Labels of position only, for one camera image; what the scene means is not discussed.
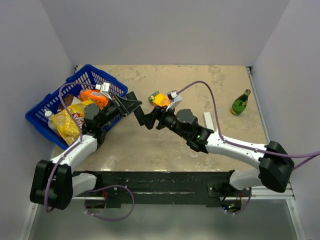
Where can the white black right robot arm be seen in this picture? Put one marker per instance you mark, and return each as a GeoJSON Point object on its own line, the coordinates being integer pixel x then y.
{"type": "Point", "coordinates": [271, 166]}

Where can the white remote control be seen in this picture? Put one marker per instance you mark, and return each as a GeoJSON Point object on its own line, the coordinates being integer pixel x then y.
{"type": "Point", "coordinates": [208, 121]}

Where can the orange carton box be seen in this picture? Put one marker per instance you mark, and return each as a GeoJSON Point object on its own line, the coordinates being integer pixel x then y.
{"type": "Point", "coordinates": [99, 99]}

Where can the yellow chips bag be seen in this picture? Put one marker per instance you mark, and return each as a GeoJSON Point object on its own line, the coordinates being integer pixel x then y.
{"type": "Point", "coordinates": [68, 127]}

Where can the aluminium frame rail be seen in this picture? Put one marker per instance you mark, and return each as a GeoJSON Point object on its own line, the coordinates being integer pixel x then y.
{"type": "Point", "coordinates": [263, 193]}

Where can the brown white package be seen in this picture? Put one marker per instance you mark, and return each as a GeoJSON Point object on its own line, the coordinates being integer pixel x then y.
{"type": "Point", "coordinates": [68, 100]}

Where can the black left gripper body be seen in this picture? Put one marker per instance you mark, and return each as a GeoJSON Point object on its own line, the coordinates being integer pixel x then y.
{"type": "Point", "coordinates": [111, 111]}

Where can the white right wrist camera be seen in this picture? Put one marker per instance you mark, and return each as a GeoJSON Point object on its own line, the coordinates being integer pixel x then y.
{"type": "Point", "coordinates": [174, 100]}

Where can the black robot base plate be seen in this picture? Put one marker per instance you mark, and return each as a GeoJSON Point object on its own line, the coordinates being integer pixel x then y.
{"type": "Point", "coordinates": [207, 188]}

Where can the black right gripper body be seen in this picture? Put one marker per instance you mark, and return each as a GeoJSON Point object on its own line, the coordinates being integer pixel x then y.
{"type": "Point", "coordinates": [167, 120]}

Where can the green glass bottle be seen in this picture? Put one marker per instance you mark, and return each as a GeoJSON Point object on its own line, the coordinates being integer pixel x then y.
{"type": "Point", "coordinates": [240, 104]}

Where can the white plastic bottle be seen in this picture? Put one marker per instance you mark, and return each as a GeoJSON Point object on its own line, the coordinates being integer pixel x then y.
{"type": "Point", "coordinates": [49, 114]}

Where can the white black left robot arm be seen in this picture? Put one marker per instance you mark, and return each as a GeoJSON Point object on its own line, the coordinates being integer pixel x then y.
{"type": "Point", "coordinates": [53, 184]}

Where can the orange yellow battery pack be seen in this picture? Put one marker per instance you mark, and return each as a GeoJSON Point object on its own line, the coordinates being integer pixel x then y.
{"type": "Point", "coordinates": [158, 99]}

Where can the blue plastic basket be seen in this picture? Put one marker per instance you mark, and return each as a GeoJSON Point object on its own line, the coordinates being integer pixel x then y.
{"type": "Point", "coordinates": [88, 74]}

